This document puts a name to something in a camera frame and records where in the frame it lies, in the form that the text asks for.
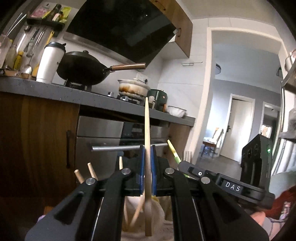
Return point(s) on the stainless steel oven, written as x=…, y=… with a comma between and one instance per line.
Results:
x=101, y=142

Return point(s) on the black range hood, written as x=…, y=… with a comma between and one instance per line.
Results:
x=128, y=31

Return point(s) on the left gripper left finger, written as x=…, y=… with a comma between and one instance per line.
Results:
x=94, y=210

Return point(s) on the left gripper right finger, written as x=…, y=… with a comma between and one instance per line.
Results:
x=210, y=207

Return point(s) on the black wall spice shelf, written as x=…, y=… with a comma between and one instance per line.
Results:
x=57, y=27

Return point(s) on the white bowl on counter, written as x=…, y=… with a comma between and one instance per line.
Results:
x=175, y=111

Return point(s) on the white thermos black lid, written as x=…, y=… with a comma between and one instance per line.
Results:
x=50, y=60

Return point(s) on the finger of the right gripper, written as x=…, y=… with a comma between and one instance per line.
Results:
x=196, y=172

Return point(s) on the white ceramic pot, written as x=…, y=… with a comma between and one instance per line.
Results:
x=133, y=88

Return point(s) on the person right hand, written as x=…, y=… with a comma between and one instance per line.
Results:
x=261, y=219

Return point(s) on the yellow plastic utensil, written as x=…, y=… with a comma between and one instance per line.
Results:
x=174, y=152

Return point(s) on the black wok wooden handle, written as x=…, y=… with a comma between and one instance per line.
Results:
x=82, y=68

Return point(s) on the green small appliance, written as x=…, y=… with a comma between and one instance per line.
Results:
x=157, y=99

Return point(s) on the white interior door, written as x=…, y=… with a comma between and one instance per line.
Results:
x=238, y=126

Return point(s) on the wooden chopstick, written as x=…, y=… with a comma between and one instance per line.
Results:
x=79, y=176
x=148, y=173
x=91, y=170
x=120, y=162

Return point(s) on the yellow spatula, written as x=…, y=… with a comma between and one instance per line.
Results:
x=38, y=60

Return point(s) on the wooden chair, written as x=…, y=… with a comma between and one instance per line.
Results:
x=213, y=142

